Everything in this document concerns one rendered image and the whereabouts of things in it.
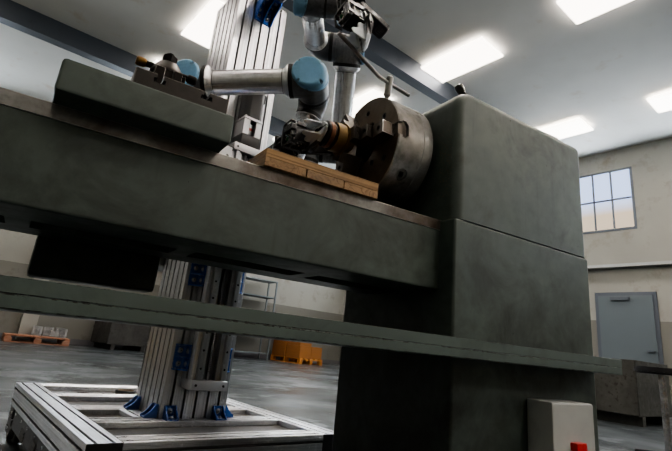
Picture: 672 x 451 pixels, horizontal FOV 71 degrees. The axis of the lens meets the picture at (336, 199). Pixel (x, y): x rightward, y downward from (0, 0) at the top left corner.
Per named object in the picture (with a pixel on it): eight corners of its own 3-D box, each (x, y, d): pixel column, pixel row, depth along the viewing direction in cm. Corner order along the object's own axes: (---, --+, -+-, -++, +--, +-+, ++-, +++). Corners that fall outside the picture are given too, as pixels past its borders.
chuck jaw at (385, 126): (379, 139, 138) (406, 123, 129) (379, 155, 136) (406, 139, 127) (348, 127, 133) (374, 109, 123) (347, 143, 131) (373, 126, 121)
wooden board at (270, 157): (305, 223, 143) (306, 210, 144) (377, 199, 113) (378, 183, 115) (209, 199, 128) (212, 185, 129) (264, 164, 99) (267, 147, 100)
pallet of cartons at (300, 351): (295, 361, 1416) (298, 334, 1440) (323, 365, 1316) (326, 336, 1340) (268, 359, 1359) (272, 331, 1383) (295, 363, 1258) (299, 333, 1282)
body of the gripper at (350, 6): (334, 29, 135) (332, 3, 141) (358, 42, 139) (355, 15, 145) (349, 10, 130) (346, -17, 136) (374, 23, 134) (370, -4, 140)
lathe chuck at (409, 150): (350, 208, 154) (368, 117, 158) (413, 206, 127) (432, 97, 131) (327, 201, 149) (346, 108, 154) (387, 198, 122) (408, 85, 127)
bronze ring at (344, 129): (342, 133, 141) (316, 123, 136) (360, 122, 133) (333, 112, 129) (339, 162, 138) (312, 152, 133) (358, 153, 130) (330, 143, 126)
